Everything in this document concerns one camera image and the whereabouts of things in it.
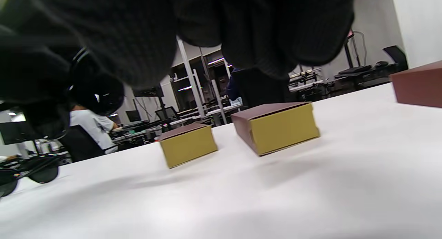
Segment person's right hand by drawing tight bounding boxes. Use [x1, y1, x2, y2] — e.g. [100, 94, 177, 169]
[0, 0, 356, 89]

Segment person's left hand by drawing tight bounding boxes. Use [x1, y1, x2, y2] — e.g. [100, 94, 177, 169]
[0, 25, 73, 141]

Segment black sunglasses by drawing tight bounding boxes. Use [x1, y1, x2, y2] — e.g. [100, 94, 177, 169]
[0, 155, 60, 198]

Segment brown storage box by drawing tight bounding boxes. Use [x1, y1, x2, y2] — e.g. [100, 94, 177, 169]
[159, 123, 218, 169]
[231, 102, 320, 156]
[390, 60, 442, 108]

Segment grey hand controller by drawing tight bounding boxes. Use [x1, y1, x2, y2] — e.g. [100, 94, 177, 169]
[69, 47, 125, 116]

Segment black keyboard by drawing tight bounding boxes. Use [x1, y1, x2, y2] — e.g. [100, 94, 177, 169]
[338, 65, 373, 75]

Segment white board panel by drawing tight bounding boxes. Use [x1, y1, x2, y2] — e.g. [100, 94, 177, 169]
[390, 0, 442, 69]

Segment aluminium frame post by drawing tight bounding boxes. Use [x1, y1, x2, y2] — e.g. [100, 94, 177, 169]
[176, 37, 208, 118]

